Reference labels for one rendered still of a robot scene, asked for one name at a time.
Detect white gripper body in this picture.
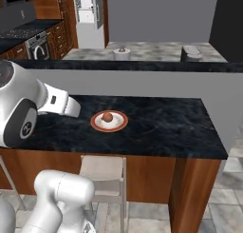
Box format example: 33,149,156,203
62,96,82,119

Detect brown onion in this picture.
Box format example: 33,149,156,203
102,112,113,123

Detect white open fridge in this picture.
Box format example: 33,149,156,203
72,0,105,30

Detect red-rimmed white plate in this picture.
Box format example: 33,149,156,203
90,109,129,133

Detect beige bar stool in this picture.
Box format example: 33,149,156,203
79,155,128,233

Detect wooden kitchen cupboards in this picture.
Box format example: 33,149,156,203
0,0,79,61

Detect black hob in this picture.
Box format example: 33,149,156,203
0,25,49,40

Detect wooden kitchen island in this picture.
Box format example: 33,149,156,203
0,94,230,233

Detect grey range hood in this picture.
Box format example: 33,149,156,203
0,0,37,35

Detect grey toaster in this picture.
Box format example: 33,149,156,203
180,45,203,63

